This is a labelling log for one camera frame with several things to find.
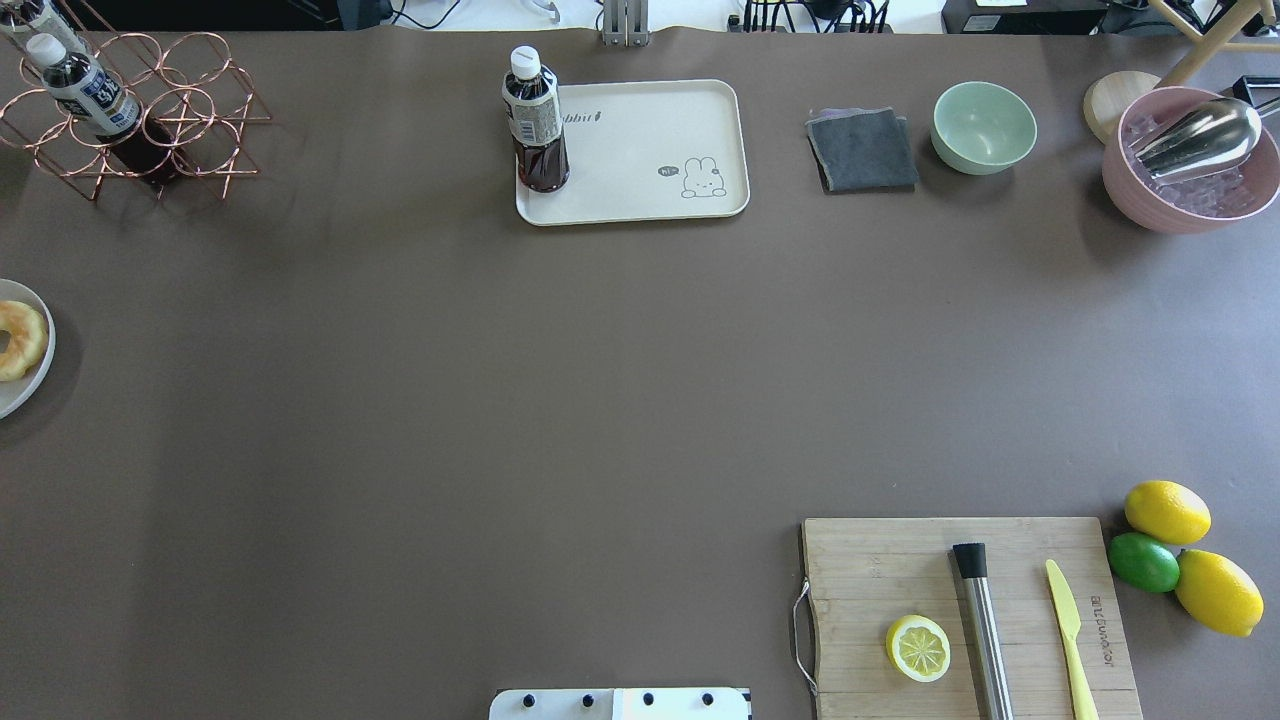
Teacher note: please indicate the glazed yellow donut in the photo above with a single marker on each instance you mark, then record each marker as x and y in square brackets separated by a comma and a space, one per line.
[28, 338]

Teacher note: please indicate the cream rabbit print tray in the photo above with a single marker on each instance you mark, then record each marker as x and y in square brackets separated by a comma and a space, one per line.
[645, 151]

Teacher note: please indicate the dark drink bottle on tray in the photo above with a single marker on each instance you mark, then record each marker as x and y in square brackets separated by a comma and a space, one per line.
[531, 93]

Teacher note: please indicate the grey folded cloth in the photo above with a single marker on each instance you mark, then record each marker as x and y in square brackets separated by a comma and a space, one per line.
[861, 149]

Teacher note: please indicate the bamboo cutting board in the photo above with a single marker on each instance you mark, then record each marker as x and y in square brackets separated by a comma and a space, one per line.
[865, 573]

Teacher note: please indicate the steel muddler black tip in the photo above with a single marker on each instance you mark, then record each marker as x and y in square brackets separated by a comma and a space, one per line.
[971, 561]

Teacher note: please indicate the halved lemon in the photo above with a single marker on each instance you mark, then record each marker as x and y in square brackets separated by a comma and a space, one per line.
[919, 648]

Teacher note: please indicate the mint green bowl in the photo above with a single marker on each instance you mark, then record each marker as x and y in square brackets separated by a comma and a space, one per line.
[979, 128]

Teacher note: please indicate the green lime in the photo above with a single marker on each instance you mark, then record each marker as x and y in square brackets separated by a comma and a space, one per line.
[1143, 562]

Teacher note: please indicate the whole lemon upper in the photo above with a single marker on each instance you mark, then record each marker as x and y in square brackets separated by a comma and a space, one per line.
[1167, 511]

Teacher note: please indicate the whole lemon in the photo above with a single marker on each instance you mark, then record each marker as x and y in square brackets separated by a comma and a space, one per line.
[1167, 511]
[1218, 593]

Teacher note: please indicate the yellow plastic knife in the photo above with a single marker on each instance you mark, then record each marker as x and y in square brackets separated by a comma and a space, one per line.
[1070, 623]

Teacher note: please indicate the pink bowl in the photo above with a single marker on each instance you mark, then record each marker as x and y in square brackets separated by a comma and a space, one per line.
[1140, 203]

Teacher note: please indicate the clear ice cubes pile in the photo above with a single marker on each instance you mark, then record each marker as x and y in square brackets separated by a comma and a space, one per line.
[1204, 195]

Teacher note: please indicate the dark drink bottle in rack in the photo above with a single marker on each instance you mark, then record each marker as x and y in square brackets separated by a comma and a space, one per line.
[89, 93]

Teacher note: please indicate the whole lemon lower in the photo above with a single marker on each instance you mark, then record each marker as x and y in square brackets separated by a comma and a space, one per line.
[1218, 593]

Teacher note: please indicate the white round plate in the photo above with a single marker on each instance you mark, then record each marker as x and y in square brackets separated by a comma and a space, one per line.
[15, 393]

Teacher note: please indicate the silver metal scoop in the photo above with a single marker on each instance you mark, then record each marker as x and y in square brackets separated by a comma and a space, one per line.
[1217, 135]

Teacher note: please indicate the wooden stand legs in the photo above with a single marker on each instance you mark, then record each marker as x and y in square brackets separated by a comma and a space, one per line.
[1221, 38]

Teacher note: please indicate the clear bottle in rack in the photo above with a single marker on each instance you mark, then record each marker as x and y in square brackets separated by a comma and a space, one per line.
[21, 20]

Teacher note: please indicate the grey metal mount bracket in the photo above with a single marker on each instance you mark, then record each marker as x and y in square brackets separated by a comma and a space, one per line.
[625, 23]

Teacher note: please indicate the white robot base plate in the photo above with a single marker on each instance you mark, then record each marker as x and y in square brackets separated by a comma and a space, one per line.
[696, 702]

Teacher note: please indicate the copper wire bottle rack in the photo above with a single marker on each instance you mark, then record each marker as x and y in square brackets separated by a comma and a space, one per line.
[187, 81]

